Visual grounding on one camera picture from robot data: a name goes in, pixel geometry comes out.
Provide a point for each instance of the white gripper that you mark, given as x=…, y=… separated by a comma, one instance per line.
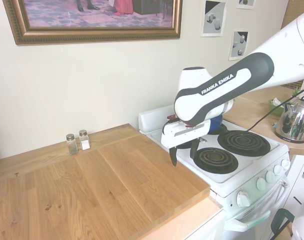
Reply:
x=184, y=135

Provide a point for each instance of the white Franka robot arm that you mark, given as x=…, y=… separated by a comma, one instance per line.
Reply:
x=217, y=95

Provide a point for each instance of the dark grey saucepan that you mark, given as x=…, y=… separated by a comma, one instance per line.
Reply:
x=185, y=147

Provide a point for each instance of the small black coil burner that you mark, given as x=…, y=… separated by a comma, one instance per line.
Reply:
x=214, y=160

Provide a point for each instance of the blue stovetop kettle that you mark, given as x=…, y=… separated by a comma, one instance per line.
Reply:
x=217, y=122

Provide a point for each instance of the black burner under blue kettle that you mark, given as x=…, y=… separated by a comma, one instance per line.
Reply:
x=223, y=128

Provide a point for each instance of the large black coil burner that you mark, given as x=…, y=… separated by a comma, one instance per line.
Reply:
x=243, y=143

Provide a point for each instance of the white electric stove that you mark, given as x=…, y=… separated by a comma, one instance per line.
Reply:
x=242, y=175

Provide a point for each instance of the white stove knob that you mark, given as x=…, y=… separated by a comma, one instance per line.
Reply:
x=243, y=198
x=277, y=170
x=269, y=176
x=262, y=183
x=285, y=164

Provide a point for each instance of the glass salt shaker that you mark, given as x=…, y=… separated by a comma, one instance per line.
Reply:
x=84, y=141

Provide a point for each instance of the green bowl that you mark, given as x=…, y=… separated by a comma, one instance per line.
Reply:
x=275, y=106

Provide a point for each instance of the glass pepper shaker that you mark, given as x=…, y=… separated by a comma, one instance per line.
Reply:
x=72, y=146

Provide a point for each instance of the shiny steel electric kettle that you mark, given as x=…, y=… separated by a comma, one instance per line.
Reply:
x=294, y=120

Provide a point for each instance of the black C-clamp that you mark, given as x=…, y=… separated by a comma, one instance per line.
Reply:
x=282, y=217

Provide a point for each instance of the medium grey paper print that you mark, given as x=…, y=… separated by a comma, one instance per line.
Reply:
x=239, y=45

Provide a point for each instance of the white kitchen cabinet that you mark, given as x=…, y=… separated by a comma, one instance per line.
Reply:
x=300, y=185

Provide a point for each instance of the large grey paper print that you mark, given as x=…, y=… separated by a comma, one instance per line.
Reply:
x=213, y=20

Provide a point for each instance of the small grey paper print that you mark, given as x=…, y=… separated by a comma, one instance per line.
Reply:
x=245, y=3

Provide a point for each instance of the gold framed painting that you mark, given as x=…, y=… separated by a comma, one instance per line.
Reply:
x=92, y=15

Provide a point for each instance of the beige window blind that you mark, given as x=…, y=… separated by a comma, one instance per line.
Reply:
x=299, y=10

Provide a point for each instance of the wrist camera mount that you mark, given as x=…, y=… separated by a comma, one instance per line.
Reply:
x=172, y=118

